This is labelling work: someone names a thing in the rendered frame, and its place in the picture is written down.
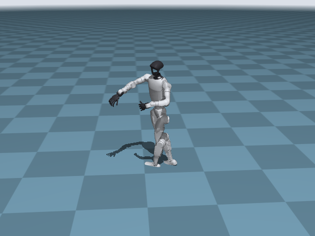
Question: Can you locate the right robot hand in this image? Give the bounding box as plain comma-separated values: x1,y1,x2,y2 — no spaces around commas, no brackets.
109,92,124,107

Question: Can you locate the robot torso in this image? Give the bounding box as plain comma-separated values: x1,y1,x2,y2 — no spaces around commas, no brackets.
148,75,167,117

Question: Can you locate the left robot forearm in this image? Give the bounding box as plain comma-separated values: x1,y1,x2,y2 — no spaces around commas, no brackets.
145,100,168,108

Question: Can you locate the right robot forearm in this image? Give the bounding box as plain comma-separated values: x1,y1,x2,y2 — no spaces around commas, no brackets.
118,81,134,94

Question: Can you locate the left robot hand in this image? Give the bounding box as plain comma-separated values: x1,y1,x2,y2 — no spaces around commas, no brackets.
138,101,148,111

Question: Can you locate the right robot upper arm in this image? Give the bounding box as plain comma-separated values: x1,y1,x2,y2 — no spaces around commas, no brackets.
131,74,151,89

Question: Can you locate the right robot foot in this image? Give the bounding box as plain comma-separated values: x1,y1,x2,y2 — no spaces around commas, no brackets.
164,159,177,165

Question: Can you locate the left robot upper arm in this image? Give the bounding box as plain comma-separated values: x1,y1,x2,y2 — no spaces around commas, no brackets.
162,81,172,107

